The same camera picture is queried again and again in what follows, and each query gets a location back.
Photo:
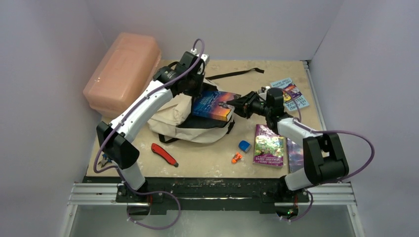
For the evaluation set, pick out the Jane Eyre book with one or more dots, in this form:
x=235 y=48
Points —
x=213 y=105

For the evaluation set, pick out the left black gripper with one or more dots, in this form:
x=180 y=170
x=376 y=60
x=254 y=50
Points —
x=197 y=92

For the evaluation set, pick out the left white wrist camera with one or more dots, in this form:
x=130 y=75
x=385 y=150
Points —
x=204 y=57

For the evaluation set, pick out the red utility knife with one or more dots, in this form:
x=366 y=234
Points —
x=156 y=149

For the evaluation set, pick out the beige backpack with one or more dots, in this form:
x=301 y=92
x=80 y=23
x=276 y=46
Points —
x=174 y=120

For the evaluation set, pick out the orange small toy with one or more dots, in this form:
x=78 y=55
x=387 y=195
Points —
x=237 y=157

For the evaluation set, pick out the purple treehouse book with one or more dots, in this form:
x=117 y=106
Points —
x=269 y=148

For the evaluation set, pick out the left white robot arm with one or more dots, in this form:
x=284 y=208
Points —
x=115 y=138

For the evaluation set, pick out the blue pencil sharpener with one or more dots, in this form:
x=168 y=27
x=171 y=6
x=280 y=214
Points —
x=244 y=146

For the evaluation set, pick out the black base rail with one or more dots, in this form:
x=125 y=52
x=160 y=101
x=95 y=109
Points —
x=263 y=195

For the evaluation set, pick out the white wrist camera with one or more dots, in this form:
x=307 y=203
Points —
x=262 y=92
x=204 y=57

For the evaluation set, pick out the pink plastic storage box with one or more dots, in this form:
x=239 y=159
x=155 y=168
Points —
x=123 y=74

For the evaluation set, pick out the dark galaxy cover book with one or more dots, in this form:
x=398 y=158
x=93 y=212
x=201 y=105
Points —
x=295 y=156

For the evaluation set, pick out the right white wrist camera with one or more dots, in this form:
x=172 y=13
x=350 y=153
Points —
x=262 y=92

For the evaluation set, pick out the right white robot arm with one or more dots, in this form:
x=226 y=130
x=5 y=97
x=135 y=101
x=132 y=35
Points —
x=323 y=155

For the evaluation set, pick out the light blue treehouse book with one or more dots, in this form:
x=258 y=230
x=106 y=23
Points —
x=296 y=99

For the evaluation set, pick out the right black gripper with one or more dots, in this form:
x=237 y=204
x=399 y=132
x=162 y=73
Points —
x=247 y=106

